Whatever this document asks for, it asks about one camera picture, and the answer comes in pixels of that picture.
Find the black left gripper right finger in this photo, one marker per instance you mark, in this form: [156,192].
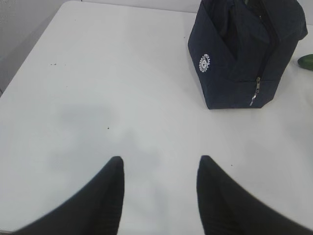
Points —
[228,209]

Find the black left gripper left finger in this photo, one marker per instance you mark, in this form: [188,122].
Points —
[95,209]

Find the navy blue lunch bag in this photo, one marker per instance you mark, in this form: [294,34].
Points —
[241,48]

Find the green cucumber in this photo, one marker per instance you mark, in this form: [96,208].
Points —
[306,62]

